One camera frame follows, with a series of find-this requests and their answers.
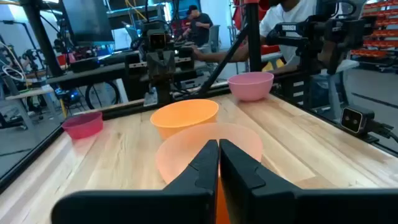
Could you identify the orange storage bin rack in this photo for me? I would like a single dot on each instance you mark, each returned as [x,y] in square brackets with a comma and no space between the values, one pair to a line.
[379,34]

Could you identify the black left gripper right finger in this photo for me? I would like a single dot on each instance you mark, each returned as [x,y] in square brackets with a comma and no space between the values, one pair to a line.
[258,202]

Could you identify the yellow-orange plastic cup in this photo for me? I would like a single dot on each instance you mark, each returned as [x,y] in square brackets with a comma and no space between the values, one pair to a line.
[183,116]

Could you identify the dark flat monitor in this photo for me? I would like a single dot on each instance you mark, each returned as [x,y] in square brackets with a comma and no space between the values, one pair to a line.
[88,20]

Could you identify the black upright frame post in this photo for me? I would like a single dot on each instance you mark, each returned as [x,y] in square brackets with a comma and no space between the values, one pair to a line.
[42,37]
[253,37]

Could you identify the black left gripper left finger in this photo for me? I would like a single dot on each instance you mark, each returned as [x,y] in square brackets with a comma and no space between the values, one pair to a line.
[189,199]

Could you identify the person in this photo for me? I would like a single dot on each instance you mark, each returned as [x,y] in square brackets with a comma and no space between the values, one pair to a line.
[202,26]
[280,15]

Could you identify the large peach-orange plastic bowl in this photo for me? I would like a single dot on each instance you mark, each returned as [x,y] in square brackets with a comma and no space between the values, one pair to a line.
[186,149]

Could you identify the black round wheel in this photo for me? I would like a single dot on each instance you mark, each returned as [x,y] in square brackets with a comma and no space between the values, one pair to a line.
[102,95]

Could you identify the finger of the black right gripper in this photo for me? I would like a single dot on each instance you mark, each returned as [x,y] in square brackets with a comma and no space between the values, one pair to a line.
[168,67]
[154,67]

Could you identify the dark cluttered workbench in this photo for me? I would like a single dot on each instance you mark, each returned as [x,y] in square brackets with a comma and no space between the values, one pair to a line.
[93,70]

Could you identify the pink plastic bowl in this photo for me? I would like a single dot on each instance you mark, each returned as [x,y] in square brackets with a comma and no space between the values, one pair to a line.
[250,88]

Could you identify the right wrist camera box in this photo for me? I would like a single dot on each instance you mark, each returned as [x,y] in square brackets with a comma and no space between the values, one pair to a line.
[157,41]

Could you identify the black diagonal frame brace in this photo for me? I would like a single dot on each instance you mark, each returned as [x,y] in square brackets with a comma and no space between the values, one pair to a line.
[224,60]

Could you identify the pink cup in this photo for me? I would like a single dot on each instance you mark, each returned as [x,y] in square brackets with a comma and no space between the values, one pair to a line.
[83,126]

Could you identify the small black table-level camera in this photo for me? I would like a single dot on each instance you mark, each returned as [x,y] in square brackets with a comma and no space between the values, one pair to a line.
[354,119]

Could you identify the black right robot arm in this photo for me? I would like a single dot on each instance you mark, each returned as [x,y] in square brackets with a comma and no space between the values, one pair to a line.
[163,93]

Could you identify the white desk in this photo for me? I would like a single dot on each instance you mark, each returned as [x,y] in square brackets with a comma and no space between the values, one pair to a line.
[28,95]

